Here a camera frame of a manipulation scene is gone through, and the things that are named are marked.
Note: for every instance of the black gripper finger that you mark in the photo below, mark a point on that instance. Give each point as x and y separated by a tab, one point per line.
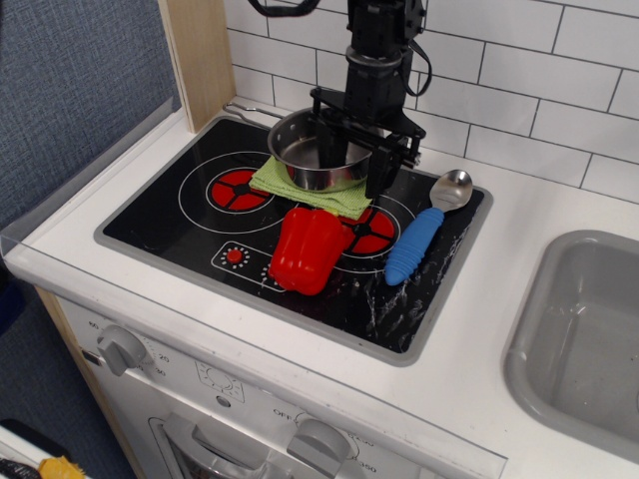
331	146
383	166

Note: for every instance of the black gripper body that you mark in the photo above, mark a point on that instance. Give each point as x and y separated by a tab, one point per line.
369	112

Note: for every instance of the stainless steel pot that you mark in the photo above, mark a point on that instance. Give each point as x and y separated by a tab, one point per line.
301	150

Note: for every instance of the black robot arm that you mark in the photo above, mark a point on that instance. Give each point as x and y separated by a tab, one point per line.
380	27

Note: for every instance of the green square cloth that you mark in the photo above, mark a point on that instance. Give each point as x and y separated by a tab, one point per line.
272	178

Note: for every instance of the yellow cloth item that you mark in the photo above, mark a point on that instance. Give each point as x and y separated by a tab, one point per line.
60	468

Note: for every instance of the red toy bell pepper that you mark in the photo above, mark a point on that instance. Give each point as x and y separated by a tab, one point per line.
310	243

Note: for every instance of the black toy stove top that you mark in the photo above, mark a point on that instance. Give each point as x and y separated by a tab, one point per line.
200	219

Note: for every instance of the grey toy sink basin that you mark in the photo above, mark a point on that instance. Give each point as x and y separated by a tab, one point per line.
572	364

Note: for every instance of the grey right oven knob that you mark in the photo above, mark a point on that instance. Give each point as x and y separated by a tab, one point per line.
319	446

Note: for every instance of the grey oven knob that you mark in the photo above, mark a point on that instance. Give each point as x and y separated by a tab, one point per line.
319	446
120	349

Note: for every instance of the grey left oven knob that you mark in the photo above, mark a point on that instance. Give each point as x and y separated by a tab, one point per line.
120	349

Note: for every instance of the blue handled metal spoon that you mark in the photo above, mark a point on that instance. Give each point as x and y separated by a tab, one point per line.
451	191

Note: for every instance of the grey oven door handle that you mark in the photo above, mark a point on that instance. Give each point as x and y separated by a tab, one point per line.
211	449

